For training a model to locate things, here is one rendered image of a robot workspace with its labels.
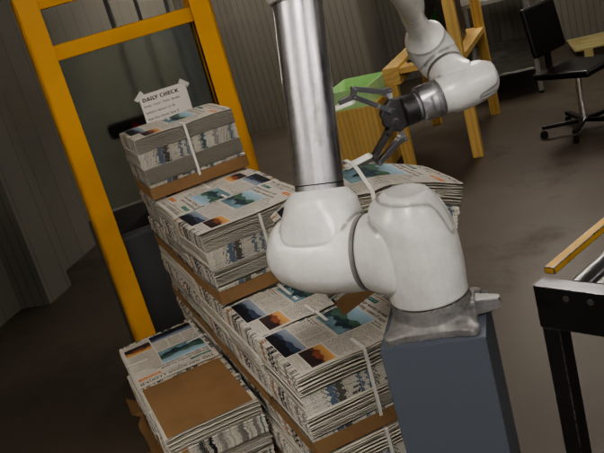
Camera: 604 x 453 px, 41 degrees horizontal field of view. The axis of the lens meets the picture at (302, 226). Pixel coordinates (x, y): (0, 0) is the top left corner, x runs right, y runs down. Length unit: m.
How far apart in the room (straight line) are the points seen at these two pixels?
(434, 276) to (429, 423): 0.30
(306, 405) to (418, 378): 0.44
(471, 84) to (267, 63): 7.12
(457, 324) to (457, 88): 0.66
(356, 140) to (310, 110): 4.70
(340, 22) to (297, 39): 7.17
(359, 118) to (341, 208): 4.67
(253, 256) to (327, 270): 0.86
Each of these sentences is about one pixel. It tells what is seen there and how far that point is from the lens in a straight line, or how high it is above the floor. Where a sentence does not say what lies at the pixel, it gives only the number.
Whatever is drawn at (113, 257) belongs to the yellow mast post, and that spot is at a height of 0.77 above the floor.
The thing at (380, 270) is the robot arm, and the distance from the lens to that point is 1.51.
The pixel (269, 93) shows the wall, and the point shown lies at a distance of 9.08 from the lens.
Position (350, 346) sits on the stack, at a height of 0.83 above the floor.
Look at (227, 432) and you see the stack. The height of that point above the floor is 0.54.
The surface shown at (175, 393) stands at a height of 0.60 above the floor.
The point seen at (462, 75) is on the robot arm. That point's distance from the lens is 1.98.
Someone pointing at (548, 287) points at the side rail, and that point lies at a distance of 2.12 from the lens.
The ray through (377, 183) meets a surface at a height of 1.19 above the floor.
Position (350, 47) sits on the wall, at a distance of 8.79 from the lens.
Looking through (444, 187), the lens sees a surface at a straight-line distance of 1.90.
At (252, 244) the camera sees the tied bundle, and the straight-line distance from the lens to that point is 2.38.
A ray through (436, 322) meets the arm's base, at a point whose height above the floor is 1.03.
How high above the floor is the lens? 1.72
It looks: 18 degrees down
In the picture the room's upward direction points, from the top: 16 degrees counter-clockwise
